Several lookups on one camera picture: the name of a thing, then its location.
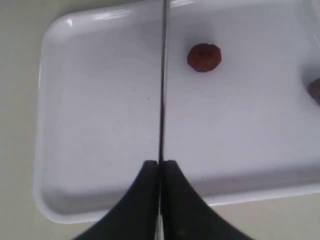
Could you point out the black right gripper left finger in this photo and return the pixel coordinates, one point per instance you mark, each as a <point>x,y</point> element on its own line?
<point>135,216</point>

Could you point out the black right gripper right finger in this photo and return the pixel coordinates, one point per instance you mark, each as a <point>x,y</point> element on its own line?
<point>185,215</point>

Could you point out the thin metal skewer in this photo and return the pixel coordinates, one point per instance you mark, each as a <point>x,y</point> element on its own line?
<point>159,233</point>

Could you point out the dark red berry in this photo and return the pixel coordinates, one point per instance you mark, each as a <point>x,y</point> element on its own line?
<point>204,57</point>
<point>313,90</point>

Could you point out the white rectangular plastic tray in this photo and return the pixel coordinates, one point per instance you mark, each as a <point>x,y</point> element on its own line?
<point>245,131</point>

